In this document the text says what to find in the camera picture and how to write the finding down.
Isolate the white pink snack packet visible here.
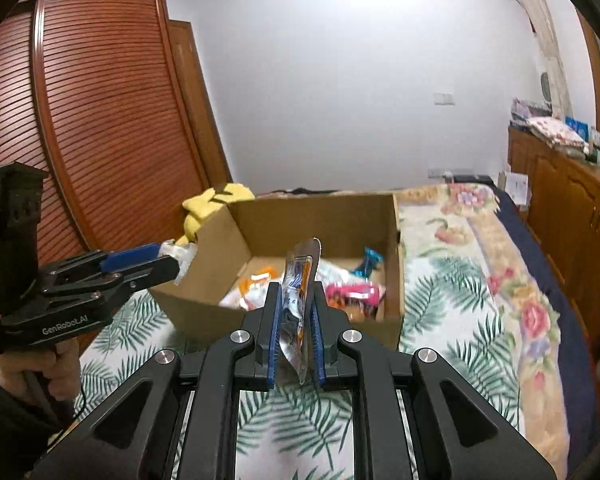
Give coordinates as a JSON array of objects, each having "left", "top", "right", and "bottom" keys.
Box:
[{"left": 315, "top": 259, "right": 353, "bottom": 286}]

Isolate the floral quilt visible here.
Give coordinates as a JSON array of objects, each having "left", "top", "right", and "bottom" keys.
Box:
[{"left": 397, "top": 182, "right": 586, "bottom": 480}]

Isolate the wooden door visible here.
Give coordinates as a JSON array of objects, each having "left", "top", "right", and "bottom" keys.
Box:
[{"left": 167, "top": 20, "right": 233, "bottom": 188}]

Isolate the brown cardboard box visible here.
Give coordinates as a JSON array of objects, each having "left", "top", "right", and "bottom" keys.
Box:
[{"left": 147, "top": 191, "right": 406, "bottom": 353}]

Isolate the floral folded cloth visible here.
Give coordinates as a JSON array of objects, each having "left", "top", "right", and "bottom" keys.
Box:
[{"left": 525, "top": 116, "right": 586, "bottom": 148}]

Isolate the pink black snack packet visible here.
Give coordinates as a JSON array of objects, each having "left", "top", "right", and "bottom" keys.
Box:
[{"left": 325, "top": 280, "right": 387, "bottom": 311}]

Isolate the white paper bag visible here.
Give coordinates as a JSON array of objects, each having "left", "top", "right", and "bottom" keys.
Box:
[{"left": 500, "top": 172, "right": 528, "bottom": 206}]

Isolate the pale curtain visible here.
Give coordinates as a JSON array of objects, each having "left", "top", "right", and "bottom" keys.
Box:
[{"left": 510, "top": 0, "right": 576, "bottom": 121}]

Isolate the person's left hand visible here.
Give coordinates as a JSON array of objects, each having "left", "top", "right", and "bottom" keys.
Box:
[{"left": 0, "top": 337, "right": 83, "bottom": 431}]

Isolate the blue box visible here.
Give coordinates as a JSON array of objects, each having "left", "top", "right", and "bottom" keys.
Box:
[{"left": 565, "top": 117, "right": 591, "bottom": 141}]

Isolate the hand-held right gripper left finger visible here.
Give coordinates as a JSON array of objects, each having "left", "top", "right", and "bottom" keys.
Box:
[{"left": 27, "top": 280, "right": 283, "bottom": 480}]

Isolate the dark blue bed cover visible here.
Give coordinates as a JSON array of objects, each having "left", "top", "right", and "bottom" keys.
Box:
[{"left": 495, "top": 187, "right": 600, "bottom": 461}]

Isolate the white orange snack packet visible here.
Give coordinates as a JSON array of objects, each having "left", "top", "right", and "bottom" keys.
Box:
[{"left": 219, "top": 266, "right": 283, "bottom": 311}]

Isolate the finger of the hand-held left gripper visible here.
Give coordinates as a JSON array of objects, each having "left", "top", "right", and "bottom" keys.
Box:
[
  {"left": 40, "top": 242, "right": 163, "bottom": 286},
  {"left": 42, "top": 254, "right": 181, "bottom": 312}
]

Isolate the silver orange blue snack packet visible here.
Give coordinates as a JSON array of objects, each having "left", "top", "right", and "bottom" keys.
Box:
[{"left": 280, "top": 237, "right": 323, "bottom": 386}]

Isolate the clear white snack packet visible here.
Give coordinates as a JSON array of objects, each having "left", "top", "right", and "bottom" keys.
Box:
[{"left": 160, "top": 240, "right": 198, "bottom": 286}]

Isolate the wooden door frame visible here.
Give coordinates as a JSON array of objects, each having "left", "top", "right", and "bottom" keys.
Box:
[{"left": 575, "top": 10, "right": 600, "bottom": 136}]

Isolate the wooden cabinet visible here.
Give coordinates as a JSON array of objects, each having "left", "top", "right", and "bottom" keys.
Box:
[{"left": 507, "top": 125, "right": 600, "bottom": 361}]

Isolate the yellow plush toy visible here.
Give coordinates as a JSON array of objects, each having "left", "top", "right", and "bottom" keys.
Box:
[{"left": 181, "top": 182, "right": 255, "bottom": 246}]

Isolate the purple grey pack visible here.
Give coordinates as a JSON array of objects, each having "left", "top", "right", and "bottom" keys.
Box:
[{"left": 510, "top": 97, "right": 553, "bottom": 123}]

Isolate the wooden louvered wardrobe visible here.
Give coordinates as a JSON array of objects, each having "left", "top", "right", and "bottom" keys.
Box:
[{"left": 0, "top": 0, "right": 216, "bottom": 361}]

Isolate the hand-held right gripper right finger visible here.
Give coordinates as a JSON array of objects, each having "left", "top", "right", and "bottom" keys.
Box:
[{"left": 307, "top": 280, "right": 561, "bottom": 480}]

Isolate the leaf-print bedsheet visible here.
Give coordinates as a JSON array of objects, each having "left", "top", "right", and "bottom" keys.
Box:
[{"left": 80, "top": 255, "right": 521, "bottom": 480}]

